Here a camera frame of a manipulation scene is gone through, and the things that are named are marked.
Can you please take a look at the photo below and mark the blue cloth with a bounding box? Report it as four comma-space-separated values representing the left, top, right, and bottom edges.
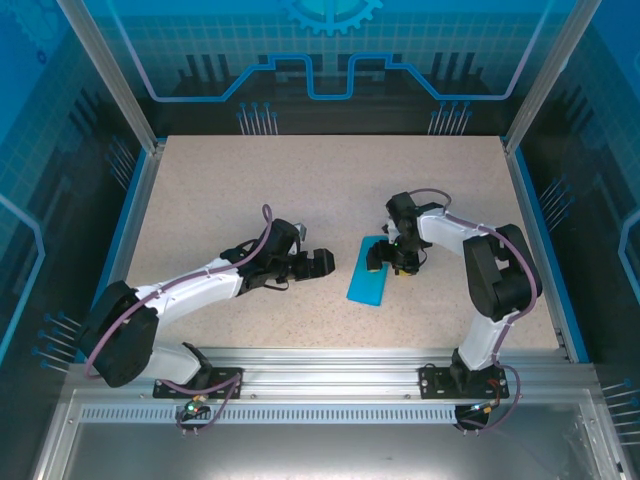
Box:
345, 234, 396, 307

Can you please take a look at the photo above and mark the blue table edge strip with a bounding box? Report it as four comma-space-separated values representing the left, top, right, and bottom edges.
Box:
514, 148, 592, 365
73, 148, 151, 365

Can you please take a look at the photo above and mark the small connector with green light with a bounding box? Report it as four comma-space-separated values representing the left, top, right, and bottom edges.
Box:
467, 399, 504, 417
182, 394, 209, 417

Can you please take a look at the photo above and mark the grey metal tray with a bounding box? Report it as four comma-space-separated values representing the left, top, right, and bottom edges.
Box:
29, 389, 626, 480

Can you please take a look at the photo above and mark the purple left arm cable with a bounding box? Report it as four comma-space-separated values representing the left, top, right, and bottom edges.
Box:
82, 203, 276, 382

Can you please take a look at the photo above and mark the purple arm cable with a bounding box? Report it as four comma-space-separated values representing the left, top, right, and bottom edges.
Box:
408, 187, 545, 364
82, 203, 276, 382

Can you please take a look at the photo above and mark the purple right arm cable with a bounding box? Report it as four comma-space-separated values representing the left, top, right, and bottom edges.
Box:
408, 187, 545, 364

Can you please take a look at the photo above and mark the long aluminium mounting rail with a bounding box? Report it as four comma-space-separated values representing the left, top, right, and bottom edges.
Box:
67, 347, 596, 397

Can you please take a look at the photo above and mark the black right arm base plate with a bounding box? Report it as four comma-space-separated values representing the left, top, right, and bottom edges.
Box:
418, 364, 516, 401

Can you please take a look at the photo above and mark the aluminium side rail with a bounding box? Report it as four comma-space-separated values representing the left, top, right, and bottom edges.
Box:
92, 139, 169, 365
499, 137, 576, 364

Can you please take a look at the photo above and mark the slotted metal cable duct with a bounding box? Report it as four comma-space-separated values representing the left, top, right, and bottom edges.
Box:
79, 405, 586, 425

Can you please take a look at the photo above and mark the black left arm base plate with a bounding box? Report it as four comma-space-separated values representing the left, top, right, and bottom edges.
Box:
152, 367, 245, 401

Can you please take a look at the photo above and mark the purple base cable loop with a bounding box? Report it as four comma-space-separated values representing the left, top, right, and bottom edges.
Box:
453, 363, 522, 437
158, 374, 246, 437

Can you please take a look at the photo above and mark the aluminium frame post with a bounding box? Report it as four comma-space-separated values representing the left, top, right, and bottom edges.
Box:
54, 0, 166, 154
502, 0, 604, 154

